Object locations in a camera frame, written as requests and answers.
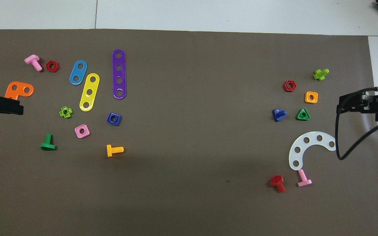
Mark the blue plastic screw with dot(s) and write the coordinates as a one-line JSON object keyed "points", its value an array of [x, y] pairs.
{"points": [[277, 114]]}

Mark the blue square nut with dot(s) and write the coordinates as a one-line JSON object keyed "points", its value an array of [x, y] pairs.
{"points": [[110, 122]]}

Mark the lime green plastic screw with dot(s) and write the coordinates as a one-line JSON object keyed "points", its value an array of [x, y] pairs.
{"points": [[320, 74]]}

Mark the orange square nut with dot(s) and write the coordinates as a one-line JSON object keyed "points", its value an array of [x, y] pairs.
{"points": [[307, 94]]}

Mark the pink plastic screw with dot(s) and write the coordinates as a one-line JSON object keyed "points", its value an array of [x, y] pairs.
{"points": [[303, 178], [33, 62]]}

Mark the green triangular nut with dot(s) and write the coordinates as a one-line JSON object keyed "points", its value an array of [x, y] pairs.
{"points": [[299, 117]]}

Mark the green cross-shaped nut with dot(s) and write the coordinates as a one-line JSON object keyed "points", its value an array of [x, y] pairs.
{"points": [[61, 113]]}

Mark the red hexagonal plastic nut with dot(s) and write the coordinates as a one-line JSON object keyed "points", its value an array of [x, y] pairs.
{"points": [[49, 68], [285, 86]]}

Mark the pink square nut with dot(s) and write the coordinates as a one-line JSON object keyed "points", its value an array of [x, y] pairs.
{"points": [[78, 134]]}

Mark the red plastic screw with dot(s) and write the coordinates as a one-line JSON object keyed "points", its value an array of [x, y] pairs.
{"points": [[277, 181]]}

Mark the orange plastic screw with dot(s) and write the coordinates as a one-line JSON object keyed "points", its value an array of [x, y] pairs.
{"points": [[114, 150]]}

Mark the orange angled plate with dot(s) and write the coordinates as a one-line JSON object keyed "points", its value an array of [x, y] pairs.
{"points": [[20, 86]]}

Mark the white curved perforated plate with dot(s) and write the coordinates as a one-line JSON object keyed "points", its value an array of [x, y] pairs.
{"points": [[313, 138]]}

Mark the blue two-hole plate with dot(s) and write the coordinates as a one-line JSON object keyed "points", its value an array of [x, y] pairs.
{"points": [[78, 72]]}

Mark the yellow three-hole plate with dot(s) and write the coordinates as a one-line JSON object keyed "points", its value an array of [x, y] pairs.
{"points": [[89, 98]]}

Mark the purple four-hole plate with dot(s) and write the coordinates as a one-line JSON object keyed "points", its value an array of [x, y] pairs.
{"points": [[119, 73]]}

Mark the brown table mat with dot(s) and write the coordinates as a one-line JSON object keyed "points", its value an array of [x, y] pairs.
{"points": [[189, 82]]}

